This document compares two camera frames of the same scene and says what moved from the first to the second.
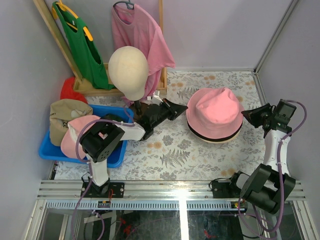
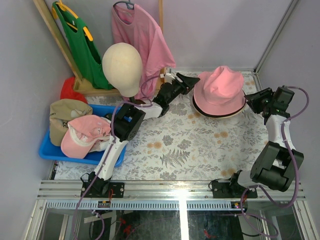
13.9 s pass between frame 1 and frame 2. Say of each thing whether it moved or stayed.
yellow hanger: stayed
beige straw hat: moved
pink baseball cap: stayed
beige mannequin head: moved
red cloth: stayed
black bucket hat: moved
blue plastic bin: stayed
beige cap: stayed
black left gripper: moved
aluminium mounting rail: stayed
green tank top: stayed
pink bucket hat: moved
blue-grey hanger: stayed
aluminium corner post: stayed
